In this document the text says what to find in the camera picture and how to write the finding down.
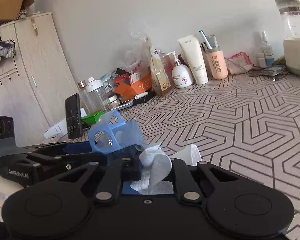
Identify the blue plastic container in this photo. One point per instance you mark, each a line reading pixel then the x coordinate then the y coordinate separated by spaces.
pixel 102 140

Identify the black flat box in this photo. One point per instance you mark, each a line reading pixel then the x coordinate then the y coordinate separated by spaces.
pixel 146 99

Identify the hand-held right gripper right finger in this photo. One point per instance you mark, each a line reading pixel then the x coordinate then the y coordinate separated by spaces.
pixel 181 177

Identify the person's left hand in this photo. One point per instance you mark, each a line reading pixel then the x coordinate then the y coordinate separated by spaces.
pixel 2 192

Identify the white pump bottle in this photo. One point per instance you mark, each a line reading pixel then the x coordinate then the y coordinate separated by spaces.
pixel 182 76

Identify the white lip balm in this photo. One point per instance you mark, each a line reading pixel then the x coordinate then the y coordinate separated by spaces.
pixel 141 95

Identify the white paper booklet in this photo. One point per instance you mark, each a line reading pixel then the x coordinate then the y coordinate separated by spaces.
pixel 56 130

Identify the blue-tipped white pen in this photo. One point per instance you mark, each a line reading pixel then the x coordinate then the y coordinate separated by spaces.
pixel 205 40

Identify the pink and white cloth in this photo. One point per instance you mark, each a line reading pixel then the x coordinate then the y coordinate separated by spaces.
pixel 238 63

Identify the small white jar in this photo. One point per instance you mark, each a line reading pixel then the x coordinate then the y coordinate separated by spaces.
pixel 114 99

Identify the white and blue device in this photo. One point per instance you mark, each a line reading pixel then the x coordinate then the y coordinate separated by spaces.
pixel 123 103

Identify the clear bottle with white cap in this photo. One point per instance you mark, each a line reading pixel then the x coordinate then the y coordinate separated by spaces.
pixel 97 97

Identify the white paper towel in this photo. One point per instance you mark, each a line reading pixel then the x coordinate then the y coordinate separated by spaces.
pixel 157 165

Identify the pink clear bottle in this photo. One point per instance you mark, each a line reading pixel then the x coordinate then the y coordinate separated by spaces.
pixel 166 65

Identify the clear spray bottle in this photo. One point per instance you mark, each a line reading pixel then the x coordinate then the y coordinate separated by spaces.
pixel 268 52

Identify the tan paper bag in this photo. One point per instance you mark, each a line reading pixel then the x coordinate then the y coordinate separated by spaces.
pixel 160 80

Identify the black hook rack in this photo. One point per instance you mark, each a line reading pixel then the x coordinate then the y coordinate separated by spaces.
pixel 5 80

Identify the pink cup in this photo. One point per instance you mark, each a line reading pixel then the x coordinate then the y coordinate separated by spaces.
pixel 216 65

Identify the clear plastic case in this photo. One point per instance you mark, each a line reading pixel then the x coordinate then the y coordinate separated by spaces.
pixel 272 70

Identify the cream kettle base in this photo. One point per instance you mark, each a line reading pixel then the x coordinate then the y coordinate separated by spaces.
pixel 296 57

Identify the light wooden wardrobe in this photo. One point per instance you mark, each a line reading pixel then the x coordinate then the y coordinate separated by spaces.
pixel 40 67

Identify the orange cardboard box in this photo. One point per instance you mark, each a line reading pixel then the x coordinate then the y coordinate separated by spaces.
pixel 130 88

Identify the green box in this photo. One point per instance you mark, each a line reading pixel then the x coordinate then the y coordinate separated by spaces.
pixel 92 118

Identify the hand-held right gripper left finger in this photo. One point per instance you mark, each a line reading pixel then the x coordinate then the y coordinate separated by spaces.
pixel 113 176

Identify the checkered cloth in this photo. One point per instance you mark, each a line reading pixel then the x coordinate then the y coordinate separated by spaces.
pixel 1 52

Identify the black smartphone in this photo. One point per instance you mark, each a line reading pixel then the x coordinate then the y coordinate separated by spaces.
pixel 73 117

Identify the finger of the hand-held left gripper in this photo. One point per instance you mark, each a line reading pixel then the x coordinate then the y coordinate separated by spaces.
pixel 70 160
pixel 77 147

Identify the small white bottle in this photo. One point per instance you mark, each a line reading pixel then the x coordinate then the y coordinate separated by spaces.
pixel 261 60

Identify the white squeeze tube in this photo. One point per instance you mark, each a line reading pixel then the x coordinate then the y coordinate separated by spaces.
pixel 193 60

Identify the clear bottle with copper cap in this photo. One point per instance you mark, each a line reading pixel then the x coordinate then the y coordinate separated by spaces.
pixel 83 97

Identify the clear plastic bag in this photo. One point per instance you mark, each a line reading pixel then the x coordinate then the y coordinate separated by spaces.
pixel 137 55

